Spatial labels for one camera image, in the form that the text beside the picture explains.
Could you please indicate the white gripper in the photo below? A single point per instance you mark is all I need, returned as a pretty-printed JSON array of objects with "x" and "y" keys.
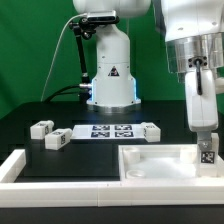
[{"x": 201, "y": 106}]

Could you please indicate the white square tabletop part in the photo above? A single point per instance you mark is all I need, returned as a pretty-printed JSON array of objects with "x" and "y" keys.
[{"x": 170, "y": 162}]

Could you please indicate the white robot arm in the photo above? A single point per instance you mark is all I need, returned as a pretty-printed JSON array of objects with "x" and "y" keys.
[{"x": 194, "y": 38}]

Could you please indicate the white U-shaped fence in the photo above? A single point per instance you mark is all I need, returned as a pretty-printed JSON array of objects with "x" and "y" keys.
[{"x": 132, "y": 192}]

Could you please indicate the white fiducial marker sheet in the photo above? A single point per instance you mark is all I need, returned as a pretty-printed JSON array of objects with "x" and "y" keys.
[{"x": 108, "y": 131}]

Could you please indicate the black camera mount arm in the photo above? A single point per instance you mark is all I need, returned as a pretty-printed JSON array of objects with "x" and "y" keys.
[{"x": 81, "y": 50}]

